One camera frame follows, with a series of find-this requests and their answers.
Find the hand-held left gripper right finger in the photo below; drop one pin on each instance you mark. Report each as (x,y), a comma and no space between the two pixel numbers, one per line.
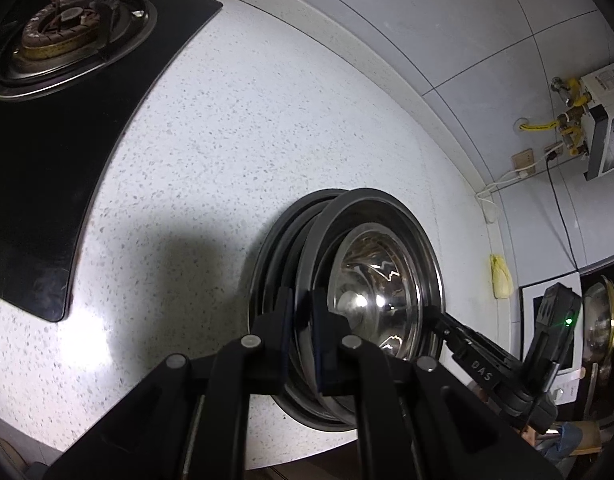
(319,342)

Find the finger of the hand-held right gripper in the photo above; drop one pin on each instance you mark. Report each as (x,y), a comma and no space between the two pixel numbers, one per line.
(467,347)

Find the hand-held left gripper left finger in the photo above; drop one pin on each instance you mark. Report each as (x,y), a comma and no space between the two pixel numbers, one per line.
(285,332)

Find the large steel plate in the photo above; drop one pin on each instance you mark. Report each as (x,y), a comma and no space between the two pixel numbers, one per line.
(257,280)

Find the large steel bowl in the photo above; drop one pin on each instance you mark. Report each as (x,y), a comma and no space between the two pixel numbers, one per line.
(317,255)

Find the small steel bowl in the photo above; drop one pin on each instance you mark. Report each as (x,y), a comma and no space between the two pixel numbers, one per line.
(372,260)

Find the steel pot with gold rim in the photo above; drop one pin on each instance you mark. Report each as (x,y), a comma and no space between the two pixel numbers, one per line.
(599,320)

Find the yellow cloth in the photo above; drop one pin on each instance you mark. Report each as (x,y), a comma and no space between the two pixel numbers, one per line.
(501,277)

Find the blue denim clothing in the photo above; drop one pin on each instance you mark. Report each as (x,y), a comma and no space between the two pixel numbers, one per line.
(569,442)

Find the white water heater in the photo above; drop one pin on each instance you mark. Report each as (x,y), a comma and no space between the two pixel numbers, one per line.
(607,130)

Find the brass gas pipe valves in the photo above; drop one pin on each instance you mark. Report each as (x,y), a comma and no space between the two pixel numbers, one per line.
(572,105)

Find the black glass gas stove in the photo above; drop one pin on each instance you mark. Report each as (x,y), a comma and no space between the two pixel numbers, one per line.
(37,160)

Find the steel burner tray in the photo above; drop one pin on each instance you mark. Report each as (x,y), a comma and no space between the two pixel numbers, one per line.
(129,35)

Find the gas burner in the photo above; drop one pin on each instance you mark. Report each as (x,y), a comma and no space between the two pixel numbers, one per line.
(62,20)

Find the beige wall socket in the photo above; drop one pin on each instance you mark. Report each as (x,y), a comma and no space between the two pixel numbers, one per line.
(522,160)

